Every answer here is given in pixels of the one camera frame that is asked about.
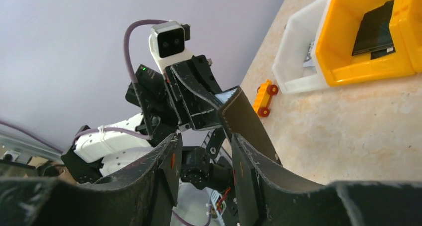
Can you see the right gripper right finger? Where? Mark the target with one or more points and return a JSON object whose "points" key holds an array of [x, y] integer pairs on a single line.
{"points": [[270, 195]]}

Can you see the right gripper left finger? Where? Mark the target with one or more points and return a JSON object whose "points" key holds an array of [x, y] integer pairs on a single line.
{"points": [[141, 194]]}

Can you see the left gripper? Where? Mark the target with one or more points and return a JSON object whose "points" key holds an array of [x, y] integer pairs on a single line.
{"points": [[197, 85]]}

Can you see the black leather card holder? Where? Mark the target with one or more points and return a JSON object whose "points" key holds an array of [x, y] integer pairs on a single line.
{"points": [[237, 116]]}

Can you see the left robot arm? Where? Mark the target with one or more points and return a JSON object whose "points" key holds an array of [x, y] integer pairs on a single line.
{"points": [[96, 153]]}

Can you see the white card in bin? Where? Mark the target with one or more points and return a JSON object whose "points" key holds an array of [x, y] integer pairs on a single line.
{"points": [[308, 62]]}

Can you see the black cards stack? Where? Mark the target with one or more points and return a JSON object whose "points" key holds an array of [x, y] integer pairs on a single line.
{"points": [[374, 36]]}

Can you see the yellow toy car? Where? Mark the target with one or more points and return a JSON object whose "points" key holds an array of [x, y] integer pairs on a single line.
{"points": [[265, 92]]}

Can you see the white plastic bin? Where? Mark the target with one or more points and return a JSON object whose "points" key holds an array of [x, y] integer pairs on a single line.
{"points": [[301, 28]]}

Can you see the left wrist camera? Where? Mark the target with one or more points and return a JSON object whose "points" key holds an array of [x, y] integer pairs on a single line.
{"points": [[167, 43]]}

